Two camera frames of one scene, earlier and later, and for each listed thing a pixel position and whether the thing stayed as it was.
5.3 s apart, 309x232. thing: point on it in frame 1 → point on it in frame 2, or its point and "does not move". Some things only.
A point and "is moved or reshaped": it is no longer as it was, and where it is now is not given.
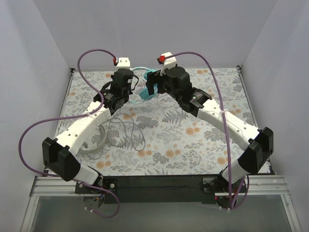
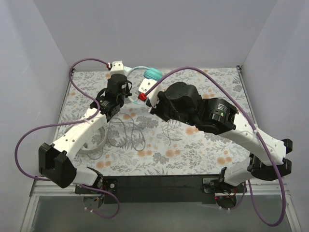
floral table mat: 160,137 does not move
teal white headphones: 143,95 is moved or reshaped
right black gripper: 151,82 → 149,106
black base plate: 162,189 does not move
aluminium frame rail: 48,186 does not move
